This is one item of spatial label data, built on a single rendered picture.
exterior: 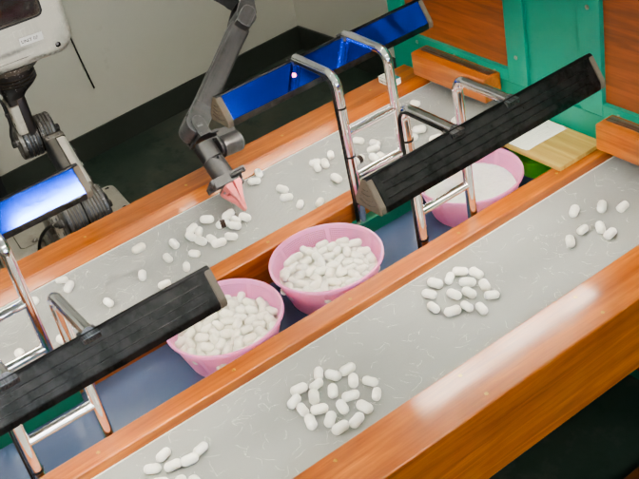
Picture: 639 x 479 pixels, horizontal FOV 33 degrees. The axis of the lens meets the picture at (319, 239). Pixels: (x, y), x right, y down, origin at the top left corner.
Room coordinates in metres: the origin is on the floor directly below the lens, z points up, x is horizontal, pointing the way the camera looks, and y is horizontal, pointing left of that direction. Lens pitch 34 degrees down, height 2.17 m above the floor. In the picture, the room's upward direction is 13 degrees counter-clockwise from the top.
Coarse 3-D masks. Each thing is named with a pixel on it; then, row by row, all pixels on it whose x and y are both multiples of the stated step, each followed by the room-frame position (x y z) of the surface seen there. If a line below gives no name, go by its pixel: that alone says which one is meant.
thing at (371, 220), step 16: (352, 32) 2.37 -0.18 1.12; (368, 48) 2.30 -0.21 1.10; (384, 48) 2.26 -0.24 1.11; (304, 64) 2.27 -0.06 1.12; (384, 64) 2.25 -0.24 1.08; (336, 80) 2.17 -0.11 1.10; (336, 96) 2.17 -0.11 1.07; (336, 112) 2.17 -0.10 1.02; (384, 112) 2.23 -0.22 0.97; (352, 128) 2.18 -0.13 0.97; (352, 144) 2.17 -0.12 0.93; (400, 144) 2.24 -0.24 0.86; (352, 160) 2.17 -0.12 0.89; (384, 160) 2.22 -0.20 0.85; (352, 176) 2.17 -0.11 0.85; (352, 192) 2.17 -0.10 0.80; (400, 208) 2.22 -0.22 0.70; (368, 224) 2.17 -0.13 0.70; (384, 224) 2.19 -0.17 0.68
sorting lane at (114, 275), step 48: (432, 96) 2.68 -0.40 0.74; (336, 144) 2.53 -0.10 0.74; (384, 144) 2.47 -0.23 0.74; (288, 192) 2.34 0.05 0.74; (336, 192) 2.29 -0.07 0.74; (144, 240) 2.26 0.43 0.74; (240, 240) 2.17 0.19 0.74; (48, 288) 2.15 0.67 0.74; (96, 288) 2.10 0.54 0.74; (144, 288) 2.06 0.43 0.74; (0, 336) 2.00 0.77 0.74; (48, 336) 1.95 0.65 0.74
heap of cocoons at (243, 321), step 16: (240, 304) 1.92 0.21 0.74; (256, 304) 1.92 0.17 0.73; (208, 320) 1.88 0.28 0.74; (224, 320) 1.87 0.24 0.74; (240, 320) 1.86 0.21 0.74; (256, 320) 1.85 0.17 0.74; (272, 320) 1.83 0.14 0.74; (192, 336) 1.85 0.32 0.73; (208, 336) 1.83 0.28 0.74; (224, 336) 1.82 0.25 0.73; (240, 336) 1.80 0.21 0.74; (256, 336) 1.79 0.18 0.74; (192, 352) 1.78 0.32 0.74; (208, 352) 1.79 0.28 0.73; (224, 352) 1.76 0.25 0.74
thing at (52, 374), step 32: (192, 288) 1.51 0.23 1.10; (128, 320) 1.46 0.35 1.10; (160, 320) 1.47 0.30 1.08; (192, 320) 1.48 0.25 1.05; (64, 352) 1.40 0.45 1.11; (96, 352) 1.41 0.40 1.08; (128, 352) 1.42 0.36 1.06; (32, 384) 1.36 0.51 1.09; (64, 384) 1.37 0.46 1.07; (0, 416) 1.32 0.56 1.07; (32, 416) 1.33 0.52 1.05
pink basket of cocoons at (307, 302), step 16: (320, 224) 2.12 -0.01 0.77; (336, 224) 2.10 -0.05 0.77; (352, 224) 2.09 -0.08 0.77; (288, 240) 2.08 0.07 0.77; (304, 240) 2.10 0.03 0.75; (320, 240) 2.10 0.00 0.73; (368, 240) 2.04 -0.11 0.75; (272, 256) 2.03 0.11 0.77; (288, 256) 2.07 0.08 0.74; (272, 272) 1.98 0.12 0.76; (288, 288) 1.89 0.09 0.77; (352, 288) 1.87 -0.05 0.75; (304, 304) 1.89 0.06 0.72; (320, 304) 1.87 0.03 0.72
